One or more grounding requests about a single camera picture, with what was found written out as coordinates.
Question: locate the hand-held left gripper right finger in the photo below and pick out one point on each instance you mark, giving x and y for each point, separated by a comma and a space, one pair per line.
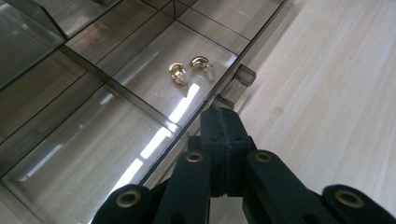
239, 146

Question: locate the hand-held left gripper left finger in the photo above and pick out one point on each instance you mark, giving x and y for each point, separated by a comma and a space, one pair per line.
218, 149

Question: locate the gold earring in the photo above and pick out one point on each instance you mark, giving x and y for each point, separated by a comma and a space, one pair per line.
176, 73
199, 61

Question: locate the smoky transparent plastic drawer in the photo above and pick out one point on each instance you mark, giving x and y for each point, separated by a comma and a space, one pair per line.
93, 140

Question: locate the smoky transparent drawer cabinet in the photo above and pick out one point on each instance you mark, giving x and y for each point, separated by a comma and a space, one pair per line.
46, 21

